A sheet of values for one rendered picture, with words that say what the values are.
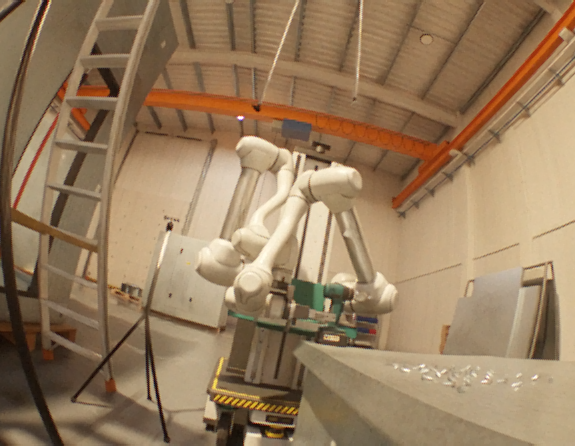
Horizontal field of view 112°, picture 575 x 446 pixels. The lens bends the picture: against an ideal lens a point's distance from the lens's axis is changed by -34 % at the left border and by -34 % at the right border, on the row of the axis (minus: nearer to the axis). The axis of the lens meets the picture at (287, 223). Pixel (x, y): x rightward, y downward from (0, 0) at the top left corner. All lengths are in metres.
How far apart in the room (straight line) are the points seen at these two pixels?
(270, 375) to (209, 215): 10.90
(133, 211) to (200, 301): 7.20
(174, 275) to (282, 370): 5.95
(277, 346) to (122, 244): 11.86
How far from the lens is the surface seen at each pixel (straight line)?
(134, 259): 12.78
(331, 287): 1.08
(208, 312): 7.16
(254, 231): 1.13
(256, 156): 1.45
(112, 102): 1.52
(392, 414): 0.40
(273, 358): 1.70
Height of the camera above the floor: 0.73
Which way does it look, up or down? 18 degrees up
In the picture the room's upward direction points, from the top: 12 degrees clockwise
